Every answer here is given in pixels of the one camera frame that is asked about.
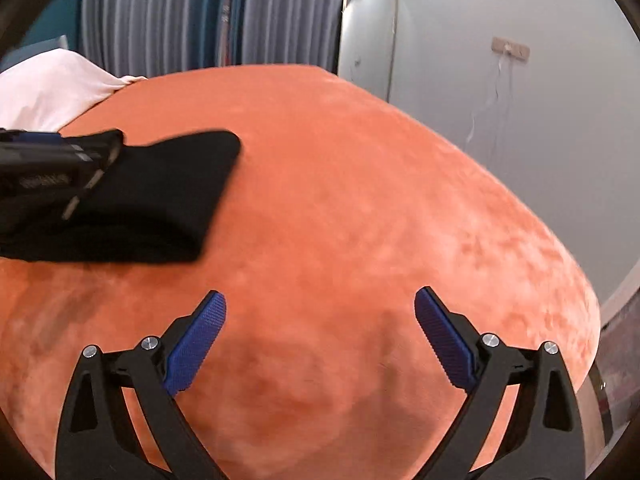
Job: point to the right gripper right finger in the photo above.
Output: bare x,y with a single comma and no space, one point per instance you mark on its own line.
543,439

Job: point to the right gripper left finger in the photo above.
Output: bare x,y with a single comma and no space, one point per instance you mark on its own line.
96,437

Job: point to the black pants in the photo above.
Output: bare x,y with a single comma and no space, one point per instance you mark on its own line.
154,205

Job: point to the white sheet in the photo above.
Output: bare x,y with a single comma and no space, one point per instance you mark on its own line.
53,88

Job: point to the teal headboard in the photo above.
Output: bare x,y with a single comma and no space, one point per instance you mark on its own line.
29,27

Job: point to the grey blue curtain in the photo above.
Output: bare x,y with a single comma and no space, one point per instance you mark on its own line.
159,37

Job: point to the orange bed cover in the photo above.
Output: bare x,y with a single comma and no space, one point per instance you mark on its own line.
340,209

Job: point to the wall power outlet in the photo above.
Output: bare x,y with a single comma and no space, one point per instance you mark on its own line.
503,46

